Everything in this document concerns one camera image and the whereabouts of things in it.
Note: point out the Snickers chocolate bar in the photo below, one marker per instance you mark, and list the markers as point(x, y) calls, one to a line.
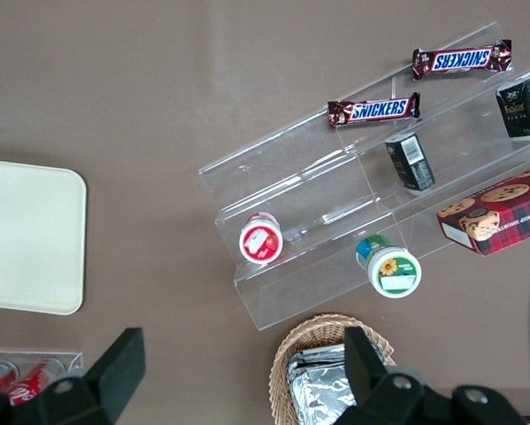
point(461, 59)
point(375, 110)

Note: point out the green lid yogurt cup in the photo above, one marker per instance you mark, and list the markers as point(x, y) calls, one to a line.
point(390, 270)

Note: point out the red lid yogurt cup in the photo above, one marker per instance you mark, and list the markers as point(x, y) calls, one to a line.
point(261, 241)

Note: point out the clear acrylic stepped shelf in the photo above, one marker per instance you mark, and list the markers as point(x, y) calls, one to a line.
point(291, 177)

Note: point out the red tartan cookie box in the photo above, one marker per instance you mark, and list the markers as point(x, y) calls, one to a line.
point(499, 217)

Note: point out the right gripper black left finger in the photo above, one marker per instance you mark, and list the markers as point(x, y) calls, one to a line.
point(114, 367)

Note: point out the silver foil packet stack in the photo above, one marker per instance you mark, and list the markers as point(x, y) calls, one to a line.
point(317, 385)

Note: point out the clear acrylic bottle rack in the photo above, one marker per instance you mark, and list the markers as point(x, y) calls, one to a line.
point(72, 360)

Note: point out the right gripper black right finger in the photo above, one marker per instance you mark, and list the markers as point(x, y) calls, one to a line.
point(366, 367)

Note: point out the small black carton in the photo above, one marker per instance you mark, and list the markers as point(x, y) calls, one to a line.
point(410, 161)
point(523, 106)

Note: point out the light wicker basket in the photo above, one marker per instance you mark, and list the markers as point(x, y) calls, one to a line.
point(282, 367)

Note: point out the cream plastic tray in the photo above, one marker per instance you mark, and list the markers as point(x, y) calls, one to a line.
point(30, 234)

